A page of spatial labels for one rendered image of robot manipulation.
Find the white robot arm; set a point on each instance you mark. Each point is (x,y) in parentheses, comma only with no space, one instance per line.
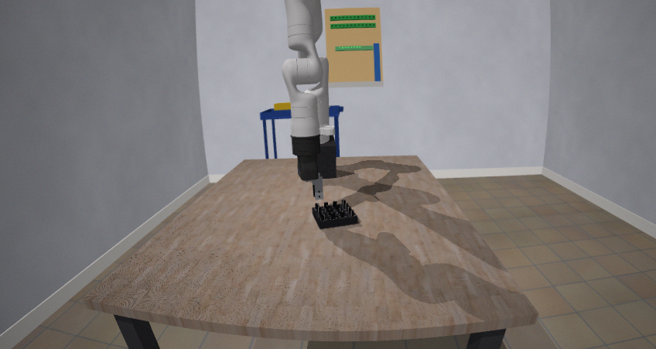
(309,68)

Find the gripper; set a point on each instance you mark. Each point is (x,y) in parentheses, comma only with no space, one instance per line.
(305,136)

